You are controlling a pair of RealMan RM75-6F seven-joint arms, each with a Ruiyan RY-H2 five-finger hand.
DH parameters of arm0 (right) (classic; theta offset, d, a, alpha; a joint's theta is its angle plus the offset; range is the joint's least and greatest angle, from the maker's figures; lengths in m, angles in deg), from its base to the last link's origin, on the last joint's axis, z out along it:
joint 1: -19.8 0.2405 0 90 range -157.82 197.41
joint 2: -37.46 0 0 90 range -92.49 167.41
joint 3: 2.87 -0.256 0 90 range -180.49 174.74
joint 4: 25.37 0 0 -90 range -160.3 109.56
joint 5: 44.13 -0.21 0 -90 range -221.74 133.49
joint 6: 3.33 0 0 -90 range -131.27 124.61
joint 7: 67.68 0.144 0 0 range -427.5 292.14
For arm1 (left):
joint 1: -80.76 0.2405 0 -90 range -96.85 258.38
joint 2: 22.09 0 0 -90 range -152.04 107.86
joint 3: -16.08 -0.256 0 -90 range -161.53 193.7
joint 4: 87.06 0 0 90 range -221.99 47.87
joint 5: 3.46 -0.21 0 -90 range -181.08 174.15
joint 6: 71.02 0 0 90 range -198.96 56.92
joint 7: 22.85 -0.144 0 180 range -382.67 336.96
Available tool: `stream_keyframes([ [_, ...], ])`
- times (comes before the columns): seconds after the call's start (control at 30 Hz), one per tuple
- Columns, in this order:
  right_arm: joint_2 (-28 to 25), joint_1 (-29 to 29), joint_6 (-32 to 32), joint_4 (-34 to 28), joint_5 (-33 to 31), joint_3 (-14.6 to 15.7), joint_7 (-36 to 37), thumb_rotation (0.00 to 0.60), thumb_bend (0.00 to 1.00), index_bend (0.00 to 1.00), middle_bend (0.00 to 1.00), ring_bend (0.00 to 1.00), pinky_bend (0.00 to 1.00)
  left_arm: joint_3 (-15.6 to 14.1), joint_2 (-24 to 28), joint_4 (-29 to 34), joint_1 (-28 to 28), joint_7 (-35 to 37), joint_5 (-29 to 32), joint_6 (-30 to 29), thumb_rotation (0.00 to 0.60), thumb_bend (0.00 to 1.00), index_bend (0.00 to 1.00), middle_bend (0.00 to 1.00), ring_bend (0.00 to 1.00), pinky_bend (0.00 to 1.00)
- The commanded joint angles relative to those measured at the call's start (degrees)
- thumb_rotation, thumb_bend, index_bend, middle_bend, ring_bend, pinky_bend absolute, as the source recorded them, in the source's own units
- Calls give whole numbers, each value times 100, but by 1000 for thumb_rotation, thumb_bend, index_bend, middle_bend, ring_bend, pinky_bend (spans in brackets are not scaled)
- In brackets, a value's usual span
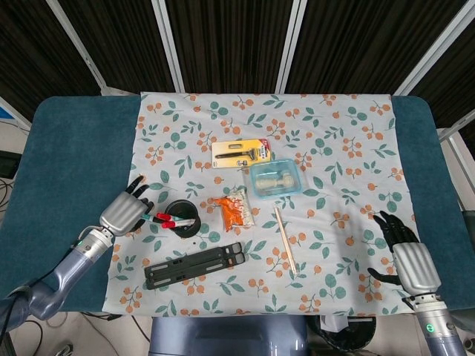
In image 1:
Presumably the floral print tablecloth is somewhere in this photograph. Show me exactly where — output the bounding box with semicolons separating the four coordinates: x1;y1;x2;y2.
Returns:
102;91;422;317

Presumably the clear blue plastic container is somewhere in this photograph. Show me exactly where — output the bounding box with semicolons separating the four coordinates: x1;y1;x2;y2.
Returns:
244;158;304;201

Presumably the yellow carded razor pack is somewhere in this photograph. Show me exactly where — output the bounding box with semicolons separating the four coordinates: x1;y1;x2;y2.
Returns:
211;138;272;170

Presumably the wooden chopstick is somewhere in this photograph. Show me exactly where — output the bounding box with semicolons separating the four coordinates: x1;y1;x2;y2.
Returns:
273;206;299;276

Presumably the cream plastic fitting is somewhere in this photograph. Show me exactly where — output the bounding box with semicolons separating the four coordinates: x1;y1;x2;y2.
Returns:
255;172;296;194

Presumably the white frame post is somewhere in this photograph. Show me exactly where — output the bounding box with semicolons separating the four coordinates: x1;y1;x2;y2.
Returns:
151;0;186;93
46;0;109;92
393;0;475;96
275;0;308;93

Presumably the teal table cover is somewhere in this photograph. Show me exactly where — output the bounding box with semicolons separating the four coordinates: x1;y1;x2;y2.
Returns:
0;95;475;312

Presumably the black waste bin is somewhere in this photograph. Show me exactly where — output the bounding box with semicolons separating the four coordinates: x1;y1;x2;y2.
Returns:
307;314;378;353

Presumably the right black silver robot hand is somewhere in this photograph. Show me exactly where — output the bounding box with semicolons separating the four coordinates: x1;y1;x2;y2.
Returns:
367;210;442;297

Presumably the black folding laptop stand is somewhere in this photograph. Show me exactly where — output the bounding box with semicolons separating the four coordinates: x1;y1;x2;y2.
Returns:
143;242;246;291

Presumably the orange snack packet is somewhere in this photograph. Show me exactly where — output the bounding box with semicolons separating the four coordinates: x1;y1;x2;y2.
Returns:
214;187;257;233

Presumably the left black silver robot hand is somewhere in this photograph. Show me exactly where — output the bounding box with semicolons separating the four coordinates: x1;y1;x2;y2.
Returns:
99;175;155;237

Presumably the black round pen holder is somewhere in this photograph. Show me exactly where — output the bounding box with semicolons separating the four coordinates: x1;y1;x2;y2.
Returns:
164;199;202;239

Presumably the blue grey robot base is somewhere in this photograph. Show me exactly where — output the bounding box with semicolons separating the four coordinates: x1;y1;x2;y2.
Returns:
149;315;309;356

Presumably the black box device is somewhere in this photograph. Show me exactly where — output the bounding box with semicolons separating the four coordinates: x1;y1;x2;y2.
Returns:
0;151;22;179

